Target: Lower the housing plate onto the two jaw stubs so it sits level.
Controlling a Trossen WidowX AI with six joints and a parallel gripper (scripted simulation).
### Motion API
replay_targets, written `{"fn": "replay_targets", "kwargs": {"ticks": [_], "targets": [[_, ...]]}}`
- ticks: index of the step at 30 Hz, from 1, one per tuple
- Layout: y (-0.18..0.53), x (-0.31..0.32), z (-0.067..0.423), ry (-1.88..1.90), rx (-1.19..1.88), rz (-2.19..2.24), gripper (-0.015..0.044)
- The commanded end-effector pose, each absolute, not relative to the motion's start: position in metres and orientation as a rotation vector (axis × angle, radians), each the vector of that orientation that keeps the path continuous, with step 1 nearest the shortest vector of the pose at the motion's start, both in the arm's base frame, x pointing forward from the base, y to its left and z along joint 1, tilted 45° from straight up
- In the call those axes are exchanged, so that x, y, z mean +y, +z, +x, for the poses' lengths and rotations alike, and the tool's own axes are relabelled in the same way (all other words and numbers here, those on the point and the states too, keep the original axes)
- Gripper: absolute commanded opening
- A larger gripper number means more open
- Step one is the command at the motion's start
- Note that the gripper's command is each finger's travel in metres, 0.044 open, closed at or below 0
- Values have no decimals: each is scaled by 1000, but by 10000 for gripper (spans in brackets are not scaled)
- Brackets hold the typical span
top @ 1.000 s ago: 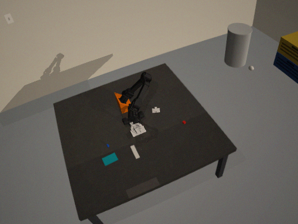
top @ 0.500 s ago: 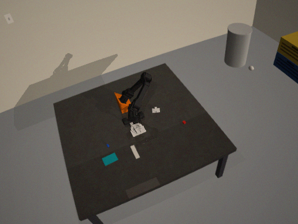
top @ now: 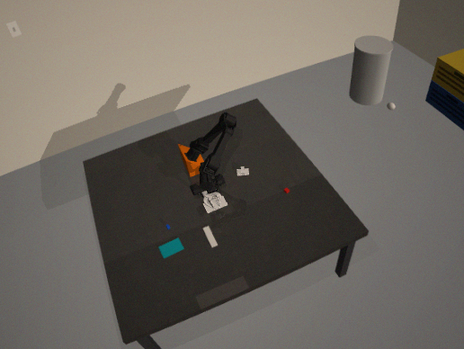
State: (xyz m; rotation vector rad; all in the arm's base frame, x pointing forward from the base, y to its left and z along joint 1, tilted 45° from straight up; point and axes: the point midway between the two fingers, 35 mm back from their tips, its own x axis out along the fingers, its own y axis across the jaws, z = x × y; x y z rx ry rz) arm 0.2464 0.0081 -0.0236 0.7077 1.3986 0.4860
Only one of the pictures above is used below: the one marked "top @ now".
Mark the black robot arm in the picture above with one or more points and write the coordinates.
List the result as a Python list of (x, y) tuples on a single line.
[(201, 145)]

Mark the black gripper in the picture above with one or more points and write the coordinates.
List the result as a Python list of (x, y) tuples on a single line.
[(197, 190)]

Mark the teal flat plate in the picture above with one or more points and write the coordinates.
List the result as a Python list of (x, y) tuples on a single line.
[(171, 247)]

